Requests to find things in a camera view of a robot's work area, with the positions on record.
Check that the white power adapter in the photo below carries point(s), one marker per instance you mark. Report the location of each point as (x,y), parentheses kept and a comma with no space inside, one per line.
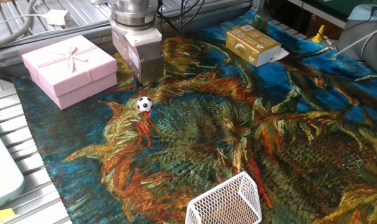
(56,17)

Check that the silver Schunk gripper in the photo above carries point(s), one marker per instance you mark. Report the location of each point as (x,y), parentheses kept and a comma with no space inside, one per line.
(148,62)

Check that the sunflower painting print cloth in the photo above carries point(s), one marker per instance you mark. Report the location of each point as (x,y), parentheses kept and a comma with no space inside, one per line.
(207,140)

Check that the white teach pendant red button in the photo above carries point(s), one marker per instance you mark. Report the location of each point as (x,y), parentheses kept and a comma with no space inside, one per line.
(5,174)

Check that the small black white soccer ball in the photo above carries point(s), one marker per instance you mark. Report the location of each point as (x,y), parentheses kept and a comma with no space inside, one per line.
(144,104)

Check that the pink gift box with ribbon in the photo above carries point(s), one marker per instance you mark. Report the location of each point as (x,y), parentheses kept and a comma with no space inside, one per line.
(70,71)

